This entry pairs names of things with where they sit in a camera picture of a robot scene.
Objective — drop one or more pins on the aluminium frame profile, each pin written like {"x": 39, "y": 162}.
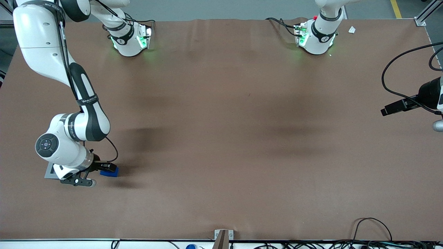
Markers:
{"x": 426, "y": 15}

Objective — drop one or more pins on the brown table cover mat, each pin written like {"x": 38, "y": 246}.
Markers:
{"x": 221, "y": 138}

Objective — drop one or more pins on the gray square base block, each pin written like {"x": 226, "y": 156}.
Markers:
{"x": 48, "y": 172}

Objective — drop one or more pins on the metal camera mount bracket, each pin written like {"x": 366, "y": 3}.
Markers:
{"x": 223, "y": 238}

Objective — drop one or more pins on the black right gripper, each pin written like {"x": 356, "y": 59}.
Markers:
{"x": 97, "y": 163}

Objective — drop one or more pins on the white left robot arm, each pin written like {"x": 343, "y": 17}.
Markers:
{"x": 316, "y": 43}

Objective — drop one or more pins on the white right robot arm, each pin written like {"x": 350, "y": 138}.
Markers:
{"x": 45, "y": 38}

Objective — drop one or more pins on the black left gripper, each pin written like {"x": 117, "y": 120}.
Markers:
{"x": 427, "y": 94}

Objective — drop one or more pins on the white paper scrap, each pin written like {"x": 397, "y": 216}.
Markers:
{"x": 352, "y": 29}

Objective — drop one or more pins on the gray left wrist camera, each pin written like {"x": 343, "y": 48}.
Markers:
{"x": 438, "y": 125}

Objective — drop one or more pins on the blue plastic part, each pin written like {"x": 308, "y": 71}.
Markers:
{"x": 110, "y": 174}

